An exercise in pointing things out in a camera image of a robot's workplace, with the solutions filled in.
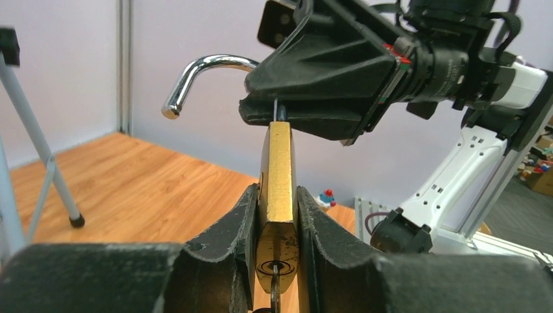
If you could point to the small colourful figurine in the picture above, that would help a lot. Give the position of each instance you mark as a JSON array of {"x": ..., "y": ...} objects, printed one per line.
[{"x": 326, "y": 200}]

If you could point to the large brass padlock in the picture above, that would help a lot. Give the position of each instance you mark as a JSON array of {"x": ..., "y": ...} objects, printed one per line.
[{"x": 277, "y": 244}]

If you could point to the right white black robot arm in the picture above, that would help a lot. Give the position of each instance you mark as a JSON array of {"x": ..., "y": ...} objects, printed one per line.
[{"x": 495, "y": 79}]

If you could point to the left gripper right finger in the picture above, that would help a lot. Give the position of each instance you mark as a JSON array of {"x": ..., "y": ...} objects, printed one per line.
[{"x": 340, "y": 273}]

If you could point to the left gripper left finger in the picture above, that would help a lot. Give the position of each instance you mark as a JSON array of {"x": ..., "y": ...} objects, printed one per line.
[{"x": 212, "y": 272}]

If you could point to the storage shelf with items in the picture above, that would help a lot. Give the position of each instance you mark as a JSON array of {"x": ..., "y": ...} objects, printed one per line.
[{"x": 535, "y": 171}]

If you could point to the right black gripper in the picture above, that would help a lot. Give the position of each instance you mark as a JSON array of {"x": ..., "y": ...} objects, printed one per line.
[{"x": 348, "y": 50}]

